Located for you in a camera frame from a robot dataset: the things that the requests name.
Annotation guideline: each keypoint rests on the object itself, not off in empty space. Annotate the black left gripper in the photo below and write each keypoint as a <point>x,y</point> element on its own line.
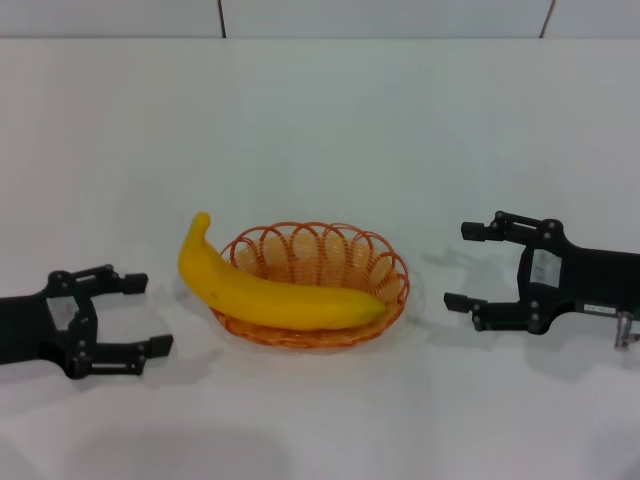
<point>30,330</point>

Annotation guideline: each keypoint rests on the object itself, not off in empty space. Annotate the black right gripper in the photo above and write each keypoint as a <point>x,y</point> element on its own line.
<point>595,280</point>

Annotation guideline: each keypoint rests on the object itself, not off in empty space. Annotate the yellow plastic banana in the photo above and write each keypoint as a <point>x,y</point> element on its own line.
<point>275,305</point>

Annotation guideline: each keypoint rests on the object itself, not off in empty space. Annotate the orange woven plastic basket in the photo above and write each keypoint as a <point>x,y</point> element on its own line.
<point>300,337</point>

